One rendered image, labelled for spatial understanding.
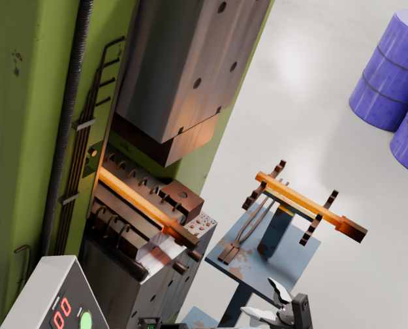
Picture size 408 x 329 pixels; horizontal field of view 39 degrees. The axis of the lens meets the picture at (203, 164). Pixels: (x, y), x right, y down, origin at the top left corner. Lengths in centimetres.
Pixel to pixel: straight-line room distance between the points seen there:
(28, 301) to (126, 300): 54
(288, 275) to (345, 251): 145
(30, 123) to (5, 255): 39
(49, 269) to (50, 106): 33
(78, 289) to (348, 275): 229
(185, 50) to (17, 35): 32
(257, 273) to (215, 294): 90
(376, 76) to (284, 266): 288
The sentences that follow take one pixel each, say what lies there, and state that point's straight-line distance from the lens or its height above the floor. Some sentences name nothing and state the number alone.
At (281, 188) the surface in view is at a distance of 191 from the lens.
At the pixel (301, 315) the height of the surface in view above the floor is 106.
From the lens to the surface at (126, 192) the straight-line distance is 168.
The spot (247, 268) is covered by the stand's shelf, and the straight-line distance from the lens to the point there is 198.
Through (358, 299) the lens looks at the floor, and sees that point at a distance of 324.
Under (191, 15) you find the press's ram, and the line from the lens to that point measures 114.
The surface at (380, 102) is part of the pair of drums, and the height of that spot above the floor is 21.
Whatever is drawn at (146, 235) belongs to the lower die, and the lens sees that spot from 160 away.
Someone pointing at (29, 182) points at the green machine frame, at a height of 127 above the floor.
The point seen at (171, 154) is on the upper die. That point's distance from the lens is 136.
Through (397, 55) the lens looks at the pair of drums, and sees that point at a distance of 461.
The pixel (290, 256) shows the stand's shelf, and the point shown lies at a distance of 211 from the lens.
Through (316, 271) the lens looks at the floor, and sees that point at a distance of 323.
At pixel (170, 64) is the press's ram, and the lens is 119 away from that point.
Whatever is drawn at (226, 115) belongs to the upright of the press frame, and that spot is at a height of 112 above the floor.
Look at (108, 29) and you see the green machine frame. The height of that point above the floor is 160.
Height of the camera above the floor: 211
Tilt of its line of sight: 36 degrees down
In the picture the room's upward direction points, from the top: 20 degrees clockwise
